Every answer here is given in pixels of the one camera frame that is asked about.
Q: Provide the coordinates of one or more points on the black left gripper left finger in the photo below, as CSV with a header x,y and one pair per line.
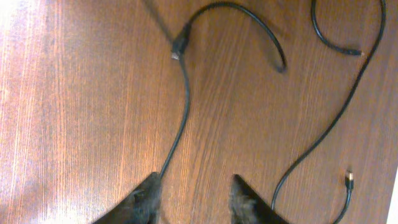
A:
x,y
141,206

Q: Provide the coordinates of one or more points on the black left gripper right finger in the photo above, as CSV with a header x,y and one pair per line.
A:
x,y
247,207

